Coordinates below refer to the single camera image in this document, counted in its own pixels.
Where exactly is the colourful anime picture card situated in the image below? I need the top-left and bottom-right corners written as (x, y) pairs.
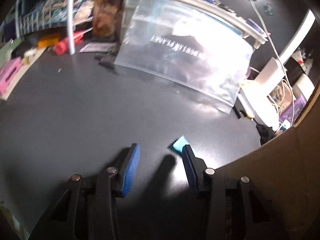
top-left (92, 0), bottom-right (123, 42)

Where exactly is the red plastic bottle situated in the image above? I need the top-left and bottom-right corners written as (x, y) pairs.
top-left (54, 31), bottom-right (84, 56)

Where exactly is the anime poster board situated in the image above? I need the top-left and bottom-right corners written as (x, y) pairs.
top-left (15, 0), bottom-right (94, 37)

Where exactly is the orange small container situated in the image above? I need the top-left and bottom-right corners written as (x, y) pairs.
top-left (37, 33), bottom-right (61, 49)

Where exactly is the pink book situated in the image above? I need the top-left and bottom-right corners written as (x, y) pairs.
top-left (0, 57), bottom-right (22, 95)

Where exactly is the white curved pole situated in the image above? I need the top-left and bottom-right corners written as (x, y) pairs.
top-left (67, 0), bottom-right (75, 55)

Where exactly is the brown cardboard box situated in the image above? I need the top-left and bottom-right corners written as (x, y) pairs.
top-left (218, 86), bottom-right (320, 239)

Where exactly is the purple box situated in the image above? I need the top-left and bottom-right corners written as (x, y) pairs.
top-left (278, 93), bottom-right (308, 128)

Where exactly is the small light blue card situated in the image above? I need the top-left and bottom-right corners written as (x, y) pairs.
top-left (172, 136), bottom-right (189, 154)

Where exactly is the white desk lamp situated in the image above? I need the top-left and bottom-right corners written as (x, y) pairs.
top-left (237, 10), bottom-right (315, 131)

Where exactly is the clear zip plastic bag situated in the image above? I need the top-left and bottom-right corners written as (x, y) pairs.
top-left (115, 0), bottom-right (253, 114)

